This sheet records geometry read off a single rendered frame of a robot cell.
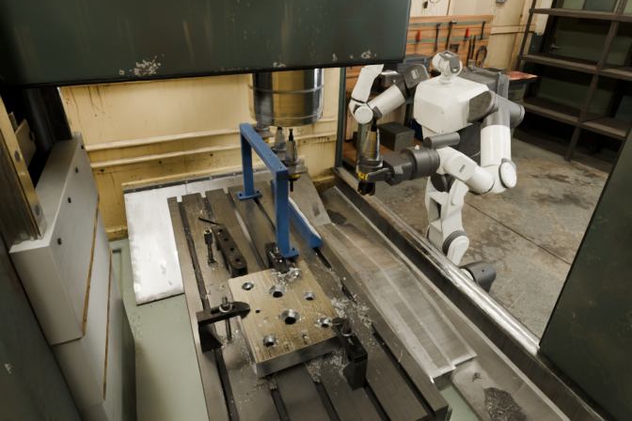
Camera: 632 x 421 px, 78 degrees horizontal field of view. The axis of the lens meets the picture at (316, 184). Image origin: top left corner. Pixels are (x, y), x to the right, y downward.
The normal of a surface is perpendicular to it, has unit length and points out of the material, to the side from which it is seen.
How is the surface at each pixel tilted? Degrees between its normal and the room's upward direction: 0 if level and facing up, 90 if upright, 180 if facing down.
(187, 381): 0
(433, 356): 8
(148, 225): 24
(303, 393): 0
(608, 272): 90
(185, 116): 90
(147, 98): 90
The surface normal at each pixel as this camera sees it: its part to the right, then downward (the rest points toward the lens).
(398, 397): 0.02, -0.88
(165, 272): 0.18, -0.63
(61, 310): 0.40, 0.44
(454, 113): -0.37, 0.48
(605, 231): -0.92, 0.17
